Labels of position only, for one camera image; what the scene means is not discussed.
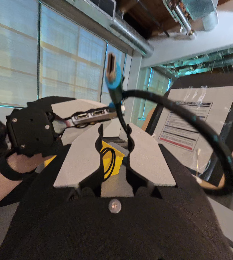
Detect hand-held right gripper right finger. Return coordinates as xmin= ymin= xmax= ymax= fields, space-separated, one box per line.
xmin=126 ymin=122 xmax=177 ymax=197

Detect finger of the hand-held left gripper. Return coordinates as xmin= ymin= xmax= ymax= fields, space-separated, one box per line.
xmin=51 ymin=99 xmax=114 ymax=120
xmin=56 ymin=119 xmax=100 ymax=145

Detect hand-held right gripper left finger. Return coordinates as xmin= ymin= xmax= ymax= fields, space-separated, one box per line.
xmin=53 ymin=123 xmax=105 ymax=197

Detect silver hdmi adapter hub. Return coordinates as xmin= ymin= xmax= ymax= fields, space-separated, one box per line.
xmin=67 ymin=107 xmax=119 ymax=127

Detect yellow plastic bin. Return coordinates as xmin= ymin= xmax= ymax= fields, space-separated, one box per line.
xmin=44 ymin=140 xmax=125 ymax=177

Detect thin black cable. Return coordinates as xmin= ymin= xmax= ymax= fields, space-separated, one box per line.
xmin=101 ymin=147 xmax=116 ymax=181

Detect black braided hdmi cable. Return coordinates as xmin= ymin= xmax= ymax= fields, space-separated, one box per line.
xmin=105 ymin=53 xmax=233 ymax=196

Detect person's left hand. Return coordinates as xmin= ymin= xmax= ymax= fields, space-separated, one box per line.
xmin=7 ymin=153 xmax=46 ymax=174

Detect printed instruction sheet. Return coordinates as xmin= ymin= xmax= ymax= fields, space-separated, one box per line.
xmin=159 ymin=101 xmax=213 ymax=152

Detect black wristband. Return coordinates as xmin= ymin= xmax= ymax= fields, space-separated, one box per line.
xmin=0 ymin=149 xmax=38 ymax=181

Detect large window with blinds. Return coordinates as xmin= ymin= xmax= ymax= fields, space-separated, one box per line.
xmin=0 ymin=0 xmax=133 ymax=108

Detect narrow window with blinds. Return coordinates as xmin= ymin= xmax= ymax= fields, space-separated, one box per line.
xmin=139 ymin=68 xmax=171 ymax=120

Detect wood framed display stand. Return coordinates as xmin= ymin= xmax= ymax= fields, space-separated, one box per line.
xmin=142 ymin=72 xmax=233 ymax=190

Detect ceiling vent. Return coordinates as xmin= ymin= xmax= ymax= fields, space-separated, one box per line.
xmin=87 ymin=0 xmax=117 ymax=17

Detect metal ceiling pipes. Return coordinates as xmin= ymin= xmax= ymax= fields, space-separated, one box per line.
xmin=163 ymin=0 xmax=218 ymax=39

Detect silver air duct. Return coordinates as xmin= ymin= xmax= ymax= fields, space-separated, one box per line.
xmin=109 ymin=15 xmax=154 ymax=57

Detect ceiling cable tray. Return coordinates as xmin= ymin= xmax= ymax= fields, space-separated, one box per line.
xmin=161 ymin=46 xmax=233 ymax=75

